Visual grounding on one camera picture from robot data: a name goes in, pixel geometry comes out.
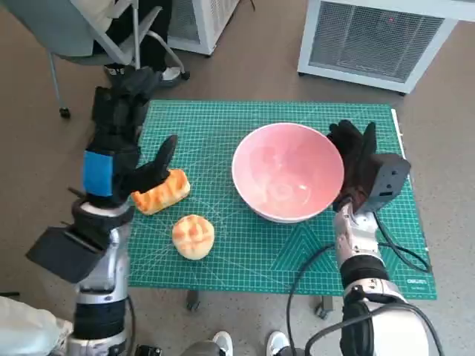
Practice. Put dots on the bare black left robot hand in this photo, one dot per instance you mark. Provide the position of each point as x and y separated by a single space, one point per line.
118 148

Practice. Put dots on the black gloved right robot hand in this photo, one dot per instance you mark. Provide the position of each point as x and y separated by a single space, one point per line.
354 155

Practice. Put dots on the long orange toy bread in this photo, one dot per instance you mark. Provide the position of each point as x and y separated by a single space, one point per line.
167 194

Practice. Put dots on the pink bowl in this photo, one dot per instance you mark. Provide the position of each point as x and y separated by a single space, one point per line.
285 174

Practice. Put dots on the round toy bread bun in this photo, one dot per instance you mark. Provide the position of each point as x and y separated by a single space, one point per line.
193 237

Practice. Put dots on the large white vented cabinet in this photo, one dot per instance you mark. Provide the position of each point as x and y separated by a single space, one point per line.
371 37

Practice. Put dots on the grey office chair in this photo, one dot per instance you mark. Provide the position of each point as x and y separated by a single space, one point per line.
48 29

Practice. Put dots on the small white vented cabinet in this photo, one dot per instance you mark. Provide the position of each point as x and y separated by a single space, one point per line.
208 22

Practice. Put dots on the table leg caster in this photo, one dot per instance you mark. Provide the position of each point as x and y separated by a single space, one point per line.
323 308
193 301

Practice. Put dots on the green cutting mat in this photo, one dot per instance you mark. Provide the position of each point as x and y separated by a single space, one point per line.
222 267

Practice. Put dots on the white shoe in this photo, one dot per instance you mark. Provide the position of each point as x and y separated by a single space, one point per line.
278 343
222 343

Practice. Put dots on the white cloth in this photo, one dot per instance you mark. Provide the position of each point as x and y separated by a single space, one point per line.
26 330

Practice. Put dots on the small black device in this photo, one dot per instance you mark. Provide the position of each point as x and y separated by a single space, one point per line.
148 350

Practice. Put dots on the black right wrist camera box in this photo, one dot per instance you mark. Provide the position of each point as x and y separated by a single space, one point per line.
389 178

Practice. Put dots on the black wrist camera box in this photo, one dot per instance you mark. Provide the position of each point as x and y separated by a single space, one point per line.
389 178
67 256

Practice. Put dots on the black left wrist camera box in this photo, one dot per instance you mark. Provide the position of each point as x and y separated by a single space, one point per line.
67 256

